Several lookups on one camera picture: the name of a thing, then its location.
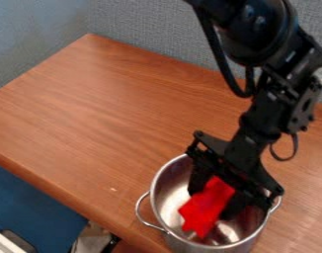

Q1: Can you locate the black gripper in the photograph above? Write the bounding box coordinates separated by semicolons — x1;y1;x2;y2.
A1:
185;129;283;220

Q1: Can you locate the red block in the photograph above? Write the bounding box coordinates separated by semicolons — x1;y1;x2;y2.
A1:
177;176;235;239

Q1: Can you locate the metal pot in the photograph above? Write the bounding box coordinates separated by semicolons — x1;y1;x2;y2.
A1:
135;154;281;253

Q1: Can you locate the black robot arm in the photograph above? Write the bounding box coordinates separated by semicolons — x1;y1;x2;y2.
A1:
184;0;322;219

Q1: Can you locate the white object at corner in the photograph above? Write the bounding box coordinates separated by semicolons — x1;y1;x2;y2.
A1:
0;230;37;253

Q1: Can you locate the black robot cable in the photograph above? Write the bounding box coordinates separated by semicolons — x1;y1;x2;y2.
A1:
195;6;257;99

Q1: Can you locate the grey table leg bracket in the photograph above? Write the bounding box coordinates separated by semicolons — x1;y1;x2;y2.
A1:
68;221;120;253

